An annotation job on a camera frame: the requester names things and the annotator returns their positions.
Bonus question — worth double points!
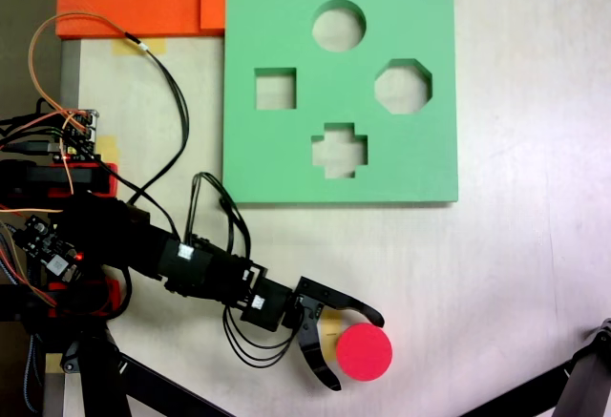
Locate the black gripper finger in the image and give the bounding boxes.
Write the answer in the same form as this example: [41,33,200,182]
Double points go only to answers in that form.
[330,291,386,328]
[296,313,343,392]

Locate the black usb cable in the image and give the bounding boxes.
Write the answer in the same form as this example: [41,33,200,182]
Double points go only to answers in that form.
[0,139,54,155]

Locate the red printed base mount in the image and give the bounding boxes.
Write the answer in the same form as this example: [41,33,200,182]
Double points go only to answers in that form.
[47,162,120,318]

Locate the red cylinder block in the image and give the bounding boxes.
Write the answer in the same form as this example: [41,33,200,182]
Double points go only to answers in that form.
[335,323,393,383]

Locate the thin black tripod brace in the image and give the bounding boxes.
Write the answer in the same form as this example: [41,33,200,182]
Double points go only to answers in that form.
[118,352,235,417]
[460,362,574,417]

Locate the green shape sorter board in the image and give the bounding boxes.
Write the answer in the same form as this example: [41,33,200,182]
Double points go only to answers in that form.
[221,0,460,208]

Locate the grey metal bar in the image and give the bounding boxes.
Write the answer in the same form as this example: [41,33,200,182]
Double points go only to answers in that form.
[60,38,81,111]

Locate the black gripper wire loop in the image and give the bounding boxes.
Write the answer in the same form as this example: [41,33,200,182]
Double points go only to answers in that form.
[221,305,301,368]

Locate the black wrist wire loop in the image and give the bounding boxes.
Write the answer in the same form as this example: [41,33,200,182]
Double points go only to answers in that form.
[190,172,253,265]

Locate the long black cable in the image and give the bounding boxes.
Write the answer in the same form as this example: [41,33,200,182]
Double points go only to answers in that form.
[124,32,191,241]

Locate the circuit board with green terminal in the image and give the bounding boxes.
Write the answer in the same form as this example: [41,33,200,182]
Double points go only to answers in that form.
[51,109,100,160]

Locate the black circuit board with chip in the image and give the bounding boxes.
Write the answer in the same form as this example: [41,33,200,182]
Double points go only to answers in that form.
[12,215,83,285]

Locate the thick black tripod leg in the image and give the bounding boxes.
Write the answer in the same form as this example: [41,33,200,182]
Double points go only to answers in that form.
[553,317,611,417]
[61,321,134,417]

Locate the orange wire loop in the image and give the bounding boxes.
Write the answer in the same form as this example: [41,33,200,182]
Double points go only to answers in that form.
[28,11,131,125]

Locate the blue braided cable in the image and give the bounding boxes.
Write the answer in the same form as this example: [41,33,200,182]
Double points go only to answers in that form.
[23,333,41,413]

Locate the small yellow tape piece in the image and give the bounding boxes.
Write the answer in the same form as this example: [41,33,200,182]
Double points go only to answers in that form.
[97,136,121,164]

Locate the wide yellow tape strip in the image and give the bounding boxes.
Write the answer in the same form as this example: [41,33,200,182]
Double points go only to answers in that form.
[111,37,167,56]

